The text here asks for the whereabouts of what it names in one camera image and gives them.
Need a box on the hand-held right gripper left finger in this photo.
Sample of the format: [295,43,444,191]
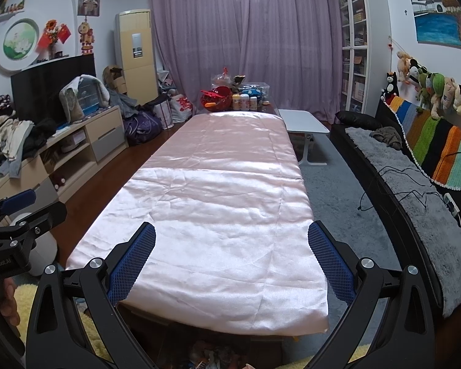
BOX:
[26,222,157,369]

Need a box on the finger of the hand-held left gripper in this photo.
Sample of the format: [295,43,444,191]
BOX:
[0,189,37,224]
[6,201,68,248]

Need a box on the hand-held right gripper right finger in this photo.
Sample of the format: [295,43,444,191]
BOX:
[307,221,435,369]

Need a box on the heap of wrappers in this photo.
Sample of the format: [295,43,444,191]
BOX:
[186,338,256,369]

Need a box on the person's left hand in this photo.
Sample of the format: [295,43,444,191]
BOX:
[0,280,20,328]

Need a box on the yellow fluffy mat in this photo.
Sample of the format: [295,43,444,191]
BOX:
[13,282,369,369]

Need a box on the pile of clothes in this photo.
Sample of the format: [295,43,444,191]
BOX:
[0,94,58,185]

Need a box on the grey rug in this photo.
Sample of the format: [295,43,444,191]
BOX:
[297,134,442,348]

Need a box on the black sofa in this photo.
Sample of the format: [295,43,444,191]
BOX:
[330,100,461,319]

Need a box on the beige television cabinet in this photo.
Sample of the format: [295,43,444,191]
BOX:
[0,105,130,208]

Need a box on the pink satin tablecloth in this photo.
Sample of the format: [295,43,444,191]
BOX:
[65,111,329,334]

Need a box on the grey white towel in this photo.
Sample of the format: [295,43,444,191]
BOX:
[59,74,112,124]

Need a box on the grey fur throw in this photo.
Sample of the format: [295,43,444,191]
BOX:
[346,127,461,318]

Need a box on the black television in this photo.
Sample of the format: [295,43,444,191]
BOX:
[11,53,97,124]

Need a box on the blue bird cage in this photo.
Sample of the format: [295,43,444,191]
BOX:
[79,78,102,118]

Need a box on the purple bag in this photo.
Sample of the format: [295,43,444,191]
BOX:
[123,113,163,146]

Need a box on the grey clothes heap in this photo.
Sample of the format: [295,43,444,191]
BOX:
[108,92,139,118]

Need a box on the olive cloth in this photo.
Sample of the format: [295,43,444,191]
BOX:
[370,128,403,150]

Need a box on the white folding table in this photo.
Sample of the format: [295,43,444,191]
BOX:
[278,109,330,166]

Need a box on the black cushion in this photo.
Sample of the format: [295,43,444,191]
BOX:
[336,111,381,129]

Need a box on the cardboard box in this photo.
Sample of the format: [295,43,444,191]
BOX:
[103,65,128,95]

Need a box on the white striped bag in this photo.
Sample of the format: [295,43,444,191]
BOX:
[154,102,174,129]

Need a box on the striped crochet blanket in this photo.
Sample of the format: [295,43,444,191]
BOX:
[384,96,461,191]

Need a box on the cream standing air conditioner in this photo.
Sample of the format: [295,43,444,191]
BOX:
[114,8,159,106]

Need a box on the white red shopping bag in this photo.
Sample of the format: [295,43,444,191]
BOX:
[169,94,195,124]

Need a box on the sunflower with red flags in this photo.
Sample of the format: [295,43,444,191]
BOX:
[37,19,72,60]

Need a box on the hanging doll ornament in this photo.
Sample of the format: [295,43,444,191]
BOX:
[79,16,95,55]

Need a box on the red basket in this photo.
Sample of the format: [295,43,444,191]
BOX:
[200,88,233,113]

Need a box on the black cat plush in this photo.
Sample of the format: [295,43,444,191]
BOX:
[380,72,400,102]

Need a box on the clear storage box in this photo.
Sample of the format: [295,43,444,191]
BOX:
[241,82,271,102]

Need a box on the clear snack bag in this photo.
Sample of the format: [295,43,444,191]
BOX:
[211,68,234,91]

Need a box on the row of plush toys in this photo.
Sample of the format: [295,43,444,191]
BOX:
[396,51,461,118]

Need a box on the white glass bookcase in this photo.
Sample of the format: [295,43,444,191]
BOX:
[336,0,390,118]

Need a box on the purple curtain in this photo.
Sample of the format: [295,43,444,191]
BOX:
[148,0,344,124]

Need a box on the black cable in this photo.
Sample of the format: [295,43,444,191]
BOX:
[359,165,439,212]

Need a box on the round green wall art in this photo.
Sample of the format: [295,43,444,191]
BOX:
[0,18,40,74]

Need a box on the wall shelf with figurines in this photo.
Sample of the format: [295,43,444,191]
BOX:
[0,2,26,20]

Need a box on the landscape wall painting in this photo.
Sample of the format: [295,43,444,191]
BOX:
[405,0,461,52]

